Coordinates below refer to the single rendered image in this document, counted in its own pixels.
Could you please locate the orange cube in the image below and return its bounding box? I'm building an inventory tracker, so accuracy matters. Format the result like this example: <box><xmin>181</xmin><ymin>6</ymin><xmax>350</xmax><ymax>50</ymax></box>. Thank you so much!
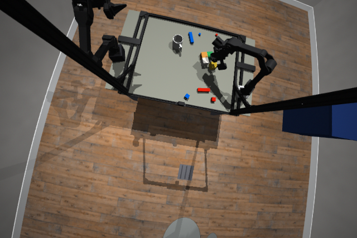
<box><xmin>200</xmin><ymin>52</ymin><xmax>208</xmax><ymax>59</ymax></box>

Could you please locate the grey mug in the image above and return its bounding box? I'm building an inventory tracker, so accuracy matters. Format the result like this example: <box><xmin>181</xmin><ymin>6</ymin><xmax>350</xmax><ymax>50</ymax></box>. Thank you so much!
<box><xmin>172</xmin><ymin>35</ymin><xmax>183</xmax><ymax>51</ymax></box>

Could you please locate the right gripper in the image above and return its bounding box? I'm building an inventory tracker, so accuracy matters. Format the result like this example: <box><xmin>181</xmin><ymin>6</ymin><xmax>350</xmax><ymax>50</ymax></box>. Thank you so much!
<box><xmin>213</xmin><ymin>47</ymin><xmax>228</xmax><ymax>70</ymax></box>

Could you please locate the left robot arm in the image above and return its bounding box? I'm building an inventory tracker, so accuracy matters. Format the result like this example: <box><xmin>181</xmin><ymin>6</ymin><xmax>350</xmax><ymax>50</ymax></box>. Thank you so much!
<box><xmin>72</xmin><ymin>0</ymin><xmax>120</xmax><ymax>67</ymax></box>

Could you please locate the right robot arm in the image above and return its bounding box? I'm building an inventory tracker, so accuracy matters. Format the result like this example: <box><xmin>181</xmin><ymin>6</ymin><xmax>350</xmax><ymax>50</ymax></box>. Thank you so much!
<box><xmin>210</xmin><ymin>36</ymin><xmax>277</xmax><ymax>96</ymax></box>

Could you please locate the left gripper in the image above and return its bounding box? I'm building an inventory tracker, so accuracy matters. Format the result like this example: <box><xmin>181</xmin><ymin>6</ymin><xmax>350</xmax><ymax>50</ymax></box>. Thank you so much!
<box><xmin>91</xmin><ymin>0</ymin><xmax>127</xmax><ymax>20</ymax></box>

